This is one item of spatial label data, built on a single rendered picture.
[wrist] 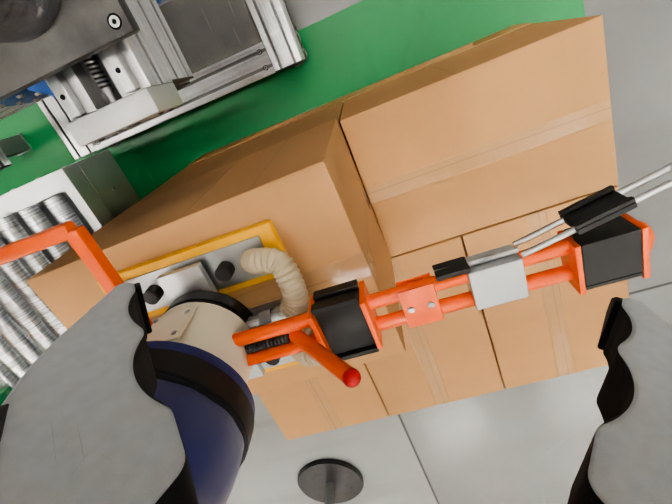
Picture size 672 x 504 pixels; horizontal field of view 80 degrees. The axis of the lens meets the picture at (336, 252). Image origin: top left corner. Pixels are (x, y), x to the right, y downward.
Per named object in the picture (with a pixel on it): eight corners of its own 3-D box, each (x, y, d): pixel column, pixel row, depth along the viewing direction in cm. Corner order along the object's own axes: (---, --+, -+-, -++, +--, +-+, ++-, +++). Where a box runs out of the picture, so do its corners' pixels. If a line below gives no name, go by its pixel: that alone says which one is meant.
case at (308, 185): (208, 317, 126) (149, 424, 90) (132, 204, 110) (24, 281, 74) (391, 255, 113) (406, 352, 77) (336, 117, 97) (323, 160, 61)
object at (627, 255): (563, 276, 57) (580, 296, 52) (556, 231, 54) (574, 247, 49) (627, 258, 55) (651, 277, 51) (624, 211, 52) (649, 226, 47)
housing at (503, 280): (469, 295, 59) (478, 313, 55) (459, 256, 56) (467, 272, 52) (518, 281, 58) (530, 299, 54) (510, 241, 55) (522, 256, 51)
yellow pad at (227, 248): (131, 319, 77) (118, 335, 72) (100, 276, 73) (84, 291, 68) (295, 267, 70) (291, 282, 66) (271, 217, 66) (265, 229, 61)
